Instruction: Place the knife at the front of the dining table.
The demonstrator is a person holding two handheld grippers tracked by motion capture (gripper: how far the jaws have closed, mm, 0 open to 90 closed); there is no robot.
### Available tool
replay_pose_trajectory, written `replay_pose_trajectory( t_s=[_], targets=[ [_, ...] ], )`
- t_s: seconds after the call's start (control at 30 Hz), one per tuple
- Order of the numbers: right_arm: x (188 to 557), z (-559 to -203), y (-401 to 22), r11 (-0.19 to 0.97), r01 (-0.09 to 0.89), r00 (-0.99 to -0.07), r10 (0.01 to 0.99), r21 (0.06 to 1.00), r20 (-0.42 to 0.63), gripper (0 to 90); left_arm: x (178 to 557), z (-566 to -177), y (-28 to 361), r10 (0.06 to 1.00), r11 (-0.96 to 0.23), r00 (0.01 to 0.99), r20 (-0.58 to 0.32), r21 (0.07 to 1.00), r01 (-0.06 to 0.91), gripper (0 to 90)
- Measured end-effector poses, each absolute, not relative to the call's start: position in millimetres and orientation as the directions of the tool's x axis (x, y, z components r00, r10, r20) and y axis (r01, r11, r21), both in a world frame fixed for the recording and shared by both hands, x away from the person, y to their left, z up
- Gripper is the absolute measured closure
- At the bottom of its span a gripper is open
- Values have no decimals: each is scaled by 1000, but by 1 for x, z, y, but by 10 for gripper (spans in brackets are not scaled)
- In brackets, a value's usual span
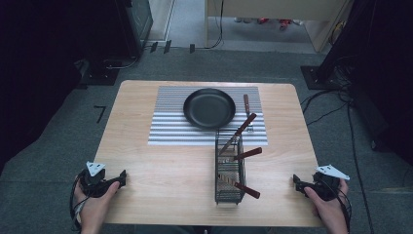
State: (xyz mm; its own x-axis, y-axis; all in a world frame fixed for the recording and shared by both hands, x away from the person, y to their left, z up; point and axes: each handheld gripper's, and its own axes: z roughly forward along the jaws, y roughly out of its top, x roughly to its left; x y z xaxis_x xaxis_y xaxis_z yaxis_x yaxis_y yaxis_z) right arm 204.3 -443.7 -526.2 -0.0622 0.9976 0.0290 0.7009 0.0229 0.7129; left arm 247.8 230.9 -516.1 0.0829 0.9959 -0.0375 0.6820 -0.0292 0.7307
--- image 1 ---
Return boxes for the red shoes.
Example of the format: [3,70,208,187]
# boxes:
[257,17,294,31]

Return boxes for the wide-bladed utensil with brown handle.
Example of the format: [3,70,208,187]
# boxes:
[217,174,262,200]

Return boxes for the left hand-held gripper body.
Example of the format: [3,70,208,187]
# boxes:
[79,161,122,198]

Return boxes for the dark cabinet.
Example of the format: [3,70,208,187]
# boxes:
[113,0,154,60]

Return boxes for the person's left hand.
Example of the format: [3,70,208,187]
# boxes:
[74,181,121,224]

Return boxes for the person's right hand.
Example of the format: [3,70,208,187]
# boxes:
[304,178,350,225]

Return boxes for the short utensil with brown handle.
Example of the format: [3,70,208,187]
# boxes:
[233,146,263,161]

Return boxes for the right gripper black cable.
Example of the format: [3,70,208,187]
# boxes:
[337,189,354,234]

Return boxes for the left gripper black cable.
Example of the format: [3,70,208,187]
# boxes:
[68,176,86,233]

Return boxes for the black stand column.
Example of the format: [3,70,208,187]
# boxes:
[316,0,374,82]

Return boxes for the hanging black cable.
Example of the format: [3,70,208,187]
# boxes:
[207,0,226,51]

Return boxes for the black stand base plate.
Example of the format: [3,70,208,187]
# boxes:
[299,64,346,92]
[77,58,122,87]

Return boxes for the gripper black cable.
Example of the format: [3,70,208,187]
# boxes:
[337,189,354,234]
[68,176,86,233]

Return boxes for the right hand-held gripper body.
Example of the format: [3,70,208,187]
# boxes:
[301,164,351,202]

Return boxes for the black wire cutlery basket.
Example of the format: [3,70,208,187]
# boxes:
[214,128,247,206]

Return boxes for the grey striped placemat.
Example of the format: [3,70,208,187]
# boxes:
[147,85,269,147]

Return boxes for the long black floor cable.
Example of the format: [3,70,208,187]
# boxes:
[346,98,375,234]

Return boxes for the black round pan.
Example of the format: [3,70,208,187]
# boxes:
[182,88,237,130]

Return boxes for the knife with brown handle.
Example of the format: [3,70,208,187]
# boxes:
[218,112,258,156]

